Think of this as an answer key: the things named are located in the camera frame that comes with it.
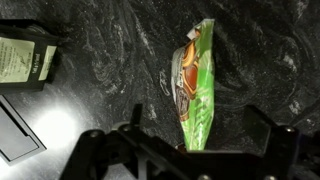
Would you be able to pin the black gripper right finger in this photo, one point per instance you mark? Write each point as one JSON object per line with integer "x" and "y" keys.
{"x": 263, "y": 133}

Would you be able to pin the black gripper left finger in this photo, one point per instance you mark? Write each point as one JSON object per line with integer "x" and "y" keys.
{"x": 133, "y": 156}

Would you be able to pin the green snack packet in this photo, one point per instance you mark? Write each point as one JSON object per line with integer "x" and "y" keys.
{"x": 196, "y": 100}

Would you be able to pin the flat dark grey panel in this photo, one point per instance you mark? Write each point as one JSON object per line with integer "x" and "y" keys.
{"x": 16, "y": 136}

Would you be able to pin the black box with pale label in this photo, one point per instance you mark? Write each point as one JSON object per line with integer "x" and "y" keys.
{"x": 23, "y": 60}

